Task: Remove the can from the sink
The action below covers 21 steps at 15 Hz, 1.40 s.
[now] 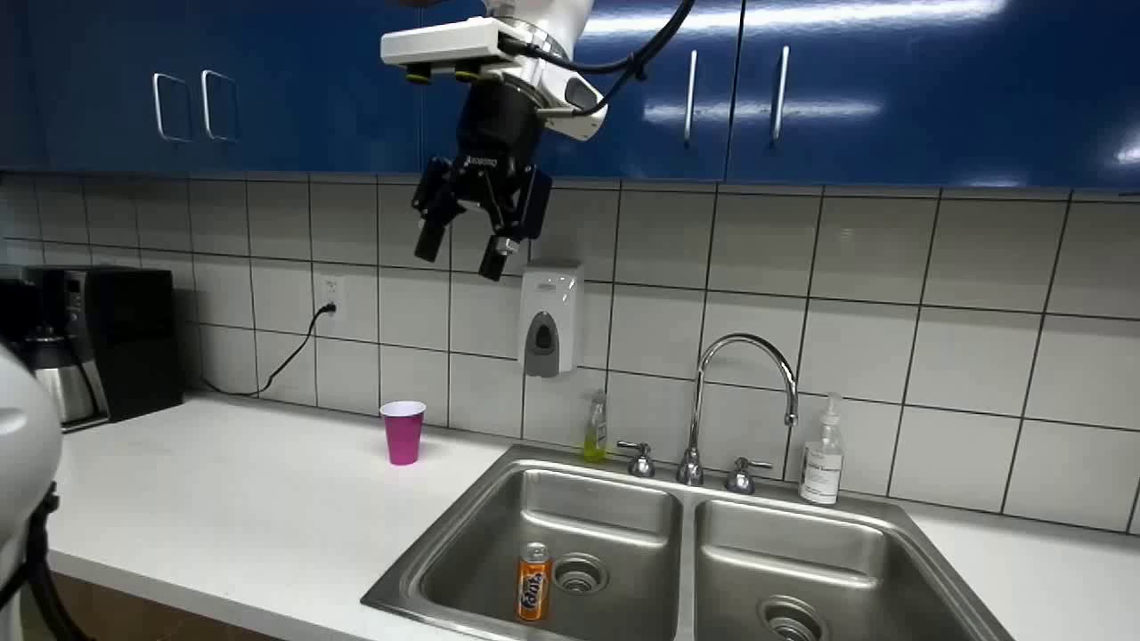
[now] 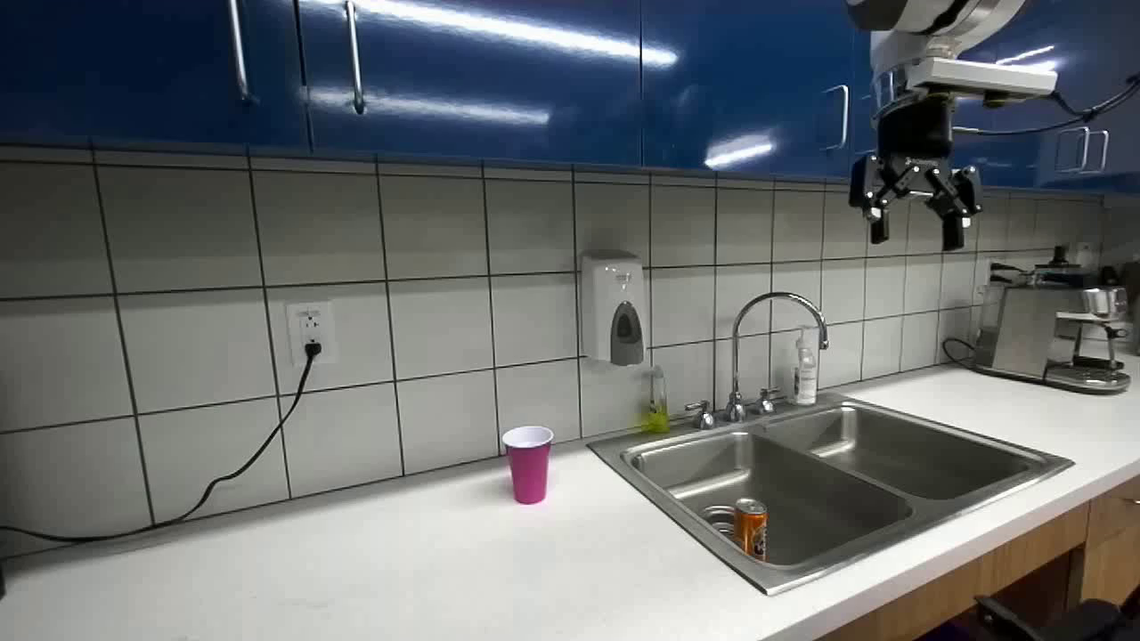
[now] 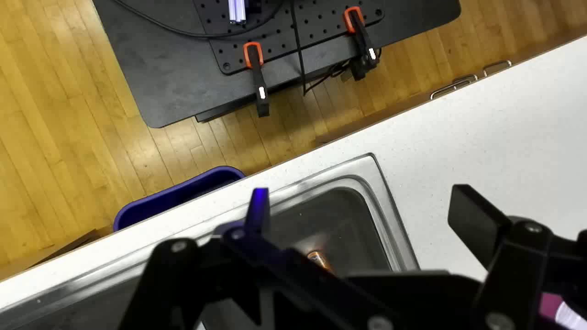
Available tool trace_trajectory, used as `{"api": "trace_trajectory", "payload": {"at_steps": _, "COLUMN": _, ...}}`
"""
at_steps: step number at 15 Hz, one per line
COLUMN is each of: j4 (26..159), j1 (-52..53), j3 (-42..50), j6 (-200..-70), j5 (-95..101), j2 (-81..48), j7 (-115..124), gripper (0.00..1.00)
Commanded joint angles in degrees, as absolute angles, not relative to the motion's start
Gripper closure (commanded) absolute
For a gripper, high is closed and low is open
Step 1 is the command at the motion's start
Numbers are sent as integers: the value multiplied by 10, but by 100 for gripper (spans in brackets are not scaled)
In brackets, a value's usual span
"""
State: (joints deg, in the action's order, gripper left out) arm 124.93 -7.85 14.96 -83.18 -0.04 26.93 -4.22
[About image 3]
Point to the black robot stand base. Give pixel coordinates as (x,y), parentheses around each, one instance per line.
(165,66)

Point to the stainless steel double sink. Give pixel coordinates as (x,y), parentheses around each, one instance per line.
(360,212)

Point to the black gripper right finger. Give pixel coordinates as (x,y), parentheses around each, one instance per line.
(477,220)

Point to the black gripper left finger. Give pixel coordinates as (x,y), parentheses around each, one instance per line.
(184,275)

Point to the orange black bar clamp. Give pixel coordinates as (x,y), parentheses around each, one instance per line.
(361,42)
(259,78)

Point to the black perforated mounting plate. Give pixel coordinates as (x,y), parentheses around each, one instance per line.
(286,29)

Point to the blue plastic bin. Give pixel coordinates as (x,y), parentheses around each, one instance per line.
(176,194)

